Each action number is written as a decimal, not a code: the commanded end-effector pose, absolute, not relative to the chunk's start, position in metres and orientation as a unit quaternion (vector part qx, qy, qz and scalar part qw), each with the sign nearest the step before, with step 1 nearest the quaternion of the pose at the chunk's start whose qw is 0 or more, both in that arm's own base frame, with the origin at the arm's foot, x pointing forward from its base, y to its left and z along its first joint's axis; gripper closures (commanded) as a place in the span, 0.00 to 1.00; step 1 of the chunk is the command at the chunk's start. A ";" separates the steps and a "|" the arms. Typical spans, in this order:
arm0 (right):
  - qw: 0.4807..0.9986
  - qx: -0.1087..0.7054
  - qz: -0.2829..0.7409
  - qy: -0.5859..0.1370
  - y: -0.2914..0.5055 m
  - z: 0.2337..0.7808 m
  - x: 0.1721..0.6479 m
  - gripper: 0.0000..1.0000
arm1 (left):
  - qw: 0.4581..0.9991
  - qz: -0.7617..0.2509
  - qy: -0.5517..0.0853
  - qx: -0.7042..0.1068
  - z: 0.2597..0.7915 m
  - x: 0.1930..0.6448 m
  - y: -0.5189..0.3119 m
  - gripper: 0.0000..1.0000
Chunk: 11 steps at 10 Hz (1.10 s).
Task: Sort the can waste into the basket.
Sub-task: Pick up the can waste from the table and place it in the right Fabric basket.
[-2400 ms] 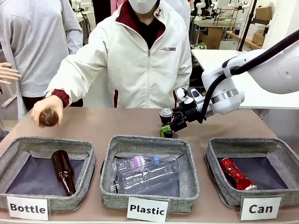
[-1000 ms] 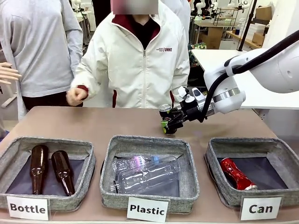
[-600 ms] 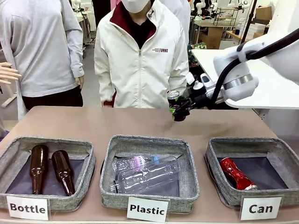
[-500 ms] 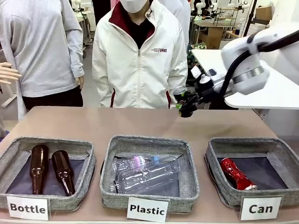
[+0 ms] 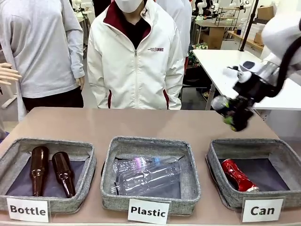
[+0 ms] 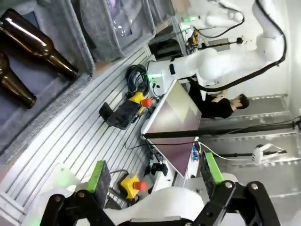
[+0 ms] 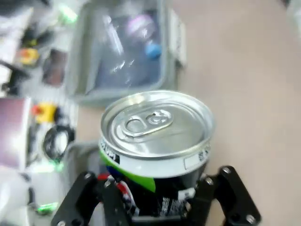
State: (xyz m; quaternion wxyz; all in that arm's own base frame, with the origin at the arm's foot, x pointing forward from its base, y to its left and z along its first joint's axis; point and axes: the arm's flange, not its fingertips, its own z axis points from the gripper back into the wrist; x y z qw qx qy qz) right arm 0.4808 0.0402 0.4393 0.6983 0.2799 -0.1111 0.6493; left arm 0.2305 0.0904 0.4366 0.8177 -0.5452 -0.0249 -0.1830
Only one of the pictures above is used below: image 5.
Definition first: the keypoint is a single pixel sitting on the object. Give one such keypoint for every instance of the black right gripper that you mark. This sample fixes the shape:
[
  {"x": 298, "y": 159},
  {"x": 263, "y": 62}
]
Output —
[{"x": 254, "y": 90}]

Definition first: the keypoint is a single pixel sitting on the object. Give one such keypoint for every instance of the crushed black soda can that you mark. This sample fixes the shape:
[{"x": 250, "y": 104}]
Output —
[{"x": 219, "y": 104}]

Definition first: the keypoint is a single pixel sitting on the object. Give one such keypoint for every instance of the crushed red soda can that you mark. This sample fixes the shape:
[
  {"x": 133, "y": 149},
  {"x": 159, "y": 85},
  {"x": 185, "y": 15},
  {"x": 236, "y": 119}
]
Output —
[{"x": 235, "y": 175}]

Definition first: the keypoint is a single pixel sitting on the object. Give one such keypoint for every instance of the large clear plastic bottle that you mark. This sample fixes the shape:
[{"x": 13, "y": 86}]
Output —
[{"x": 150, "y": 179}]

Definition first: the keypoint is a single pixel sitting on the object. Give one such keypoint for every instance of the small clear bottle blue cap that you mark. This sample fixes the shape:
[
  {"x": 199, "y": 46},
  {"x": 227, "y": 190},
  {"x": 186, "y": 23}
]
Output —
[{"x": 138, "y": 163}]

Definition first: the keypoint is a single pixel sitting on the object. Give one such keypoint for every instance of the brown glass bottle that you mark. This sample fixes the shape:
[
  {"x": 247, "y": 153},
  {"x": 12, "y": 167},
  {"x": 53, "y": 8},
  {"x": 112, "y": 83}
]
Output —
[
  {"x": 38, "y": 169},
  {"x": 63, "y": 176}
]

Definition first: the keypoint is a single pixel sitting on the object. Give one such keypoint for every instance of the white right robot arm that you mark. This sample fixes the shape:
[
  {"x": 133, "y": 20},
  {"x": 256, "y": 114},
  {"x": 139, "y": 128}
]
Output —
[{"x": 279, "y": 28}]

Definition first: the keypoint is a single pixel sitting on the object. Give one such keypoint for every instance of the gray fabric basket for cans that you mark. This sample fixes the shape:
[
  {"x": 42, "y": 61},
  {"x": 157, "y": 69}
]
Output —
[{"x": 258, "y": 146}]

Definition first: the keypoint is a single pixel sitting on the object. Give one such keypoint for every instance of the white Can label card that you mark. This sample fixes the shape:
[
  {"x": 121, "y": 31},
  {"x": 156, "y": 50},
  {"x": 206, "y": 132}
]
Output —
[{"x": 263, "y": 210}]

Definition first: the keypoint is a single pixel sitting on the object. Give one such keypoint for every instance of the gray fabric basket for plastic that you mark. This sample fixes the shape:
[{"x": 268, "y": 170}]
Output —
[{"x": 150, "y": 200}]

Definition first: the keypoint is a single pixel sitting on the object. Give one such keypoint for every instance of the gray fabric basket for bottles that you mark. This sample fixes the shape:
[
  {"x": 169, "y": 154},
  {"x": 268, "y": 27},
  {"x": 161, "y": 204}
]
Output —
[{"x": 58, "y": 204}]

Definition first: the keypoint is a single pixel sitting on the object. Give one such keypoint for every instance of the gray hoodie person's left hand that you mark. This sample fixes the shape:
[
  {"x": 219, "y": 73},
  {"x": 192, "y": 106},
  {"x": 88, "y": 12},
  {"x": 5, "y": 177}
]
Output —
[{"x": 81, "y": 83}]

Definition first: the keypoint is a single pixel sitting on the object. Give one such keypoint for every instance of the bare hand of bystander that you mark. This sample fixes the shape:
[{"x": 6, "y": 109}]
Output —
[{"x": 8, "y": 73}]

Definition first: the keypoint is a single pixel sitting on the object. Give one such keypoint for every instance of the white side table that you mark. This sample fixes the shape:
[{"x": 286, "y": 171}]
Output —
[{"x": 211, "y": 61}]

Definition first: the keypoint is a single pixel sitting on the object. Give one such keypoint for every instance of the floral patterned fabric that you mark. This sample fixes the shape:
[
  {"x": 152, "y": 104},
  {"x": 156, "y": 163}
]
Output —
[{"x": 196, "y": 56}]

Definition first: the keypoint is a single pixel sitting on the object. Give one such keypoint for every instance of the wooden workbench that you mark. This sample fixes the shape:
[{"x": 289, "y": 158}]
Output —
[{"x": 211, "y": 35}]

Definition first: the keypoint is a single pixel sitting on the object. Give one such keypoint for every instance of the black stand pole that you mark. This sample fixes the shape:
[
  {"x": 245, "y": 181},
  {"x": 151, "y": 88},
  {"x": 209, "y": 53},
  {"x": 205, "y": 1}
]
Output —
[{"x": 247, "y": 28}]

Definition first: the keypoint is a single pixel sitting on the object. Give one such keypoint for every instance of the cardboard box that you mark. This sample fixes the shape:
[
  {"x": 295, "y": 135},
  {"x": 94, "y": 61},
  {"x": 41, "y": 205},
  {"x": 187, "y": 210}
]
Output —
[{"x": 265, "y": 14}]

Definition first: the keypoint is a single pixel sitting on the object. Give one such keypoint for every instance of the person in white coat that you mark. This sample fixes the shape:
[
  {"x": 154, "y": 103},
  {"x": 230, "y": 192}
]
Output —
[{"x": 181, "y": 28}]

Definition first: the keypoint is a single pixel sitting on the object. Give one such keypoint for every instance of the person in white jacket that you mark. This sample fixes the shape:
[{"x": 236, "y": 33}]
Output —
[{"x": 131, "y": 70}]

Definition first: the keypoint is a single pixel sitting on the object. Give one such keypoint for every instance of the white Plastic label card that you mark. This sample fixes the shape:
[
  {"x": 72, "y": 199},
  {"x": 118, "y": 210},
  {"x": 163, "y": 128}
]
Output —
[{"x": 148, "y": 211}]

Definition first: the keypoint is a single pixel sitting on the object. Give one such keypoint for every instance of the white face mask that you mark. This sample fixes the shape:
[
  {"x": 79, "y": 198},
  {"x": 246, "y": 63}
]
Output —
[{"x": 129, "y": 5}]

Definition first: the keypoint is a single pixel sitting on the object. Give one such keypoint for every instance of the person in gray hoodie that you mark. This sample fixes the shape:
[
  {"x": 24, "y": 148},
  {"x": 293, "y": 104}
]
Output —
[{"x": 42, "y": 47}]

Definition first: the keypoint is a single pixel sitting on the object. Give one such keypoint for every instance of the white Bottle label card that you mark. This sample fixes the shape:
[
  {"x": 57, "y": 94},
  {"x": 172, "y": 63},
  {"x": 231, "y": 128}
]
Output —
[{"x": 28, "y": 210}]

